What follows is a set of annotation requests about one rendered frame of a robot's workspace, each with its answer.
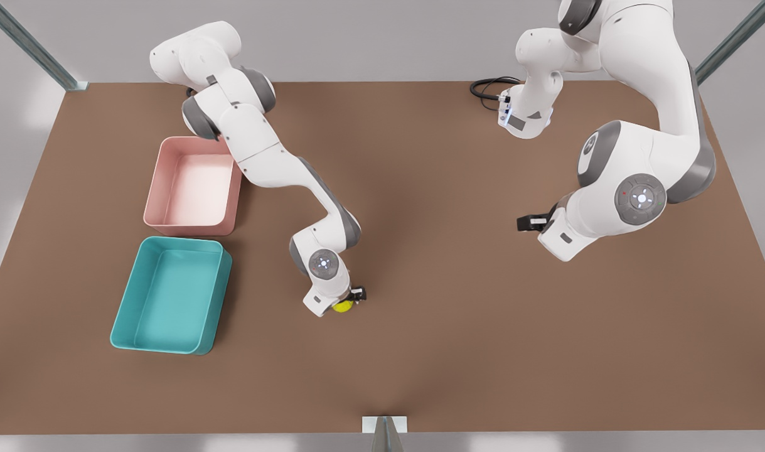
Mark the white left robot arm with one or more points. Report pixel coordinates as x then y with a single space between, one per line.
646 157

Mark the pink rectangular tray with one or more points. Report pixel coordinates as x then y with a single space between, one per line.
194 186

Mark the teal rectangular tray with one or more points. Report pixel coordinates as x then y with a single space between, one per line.
171 295

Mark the silver frame post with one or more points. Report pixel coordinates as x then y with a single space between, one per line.
733 39
385 433
31 44

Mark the yellow-green round fruit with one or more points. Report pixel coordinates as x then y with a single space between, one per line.
342 306

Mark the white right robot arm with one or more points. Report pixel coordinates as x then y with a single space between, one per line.
256 147

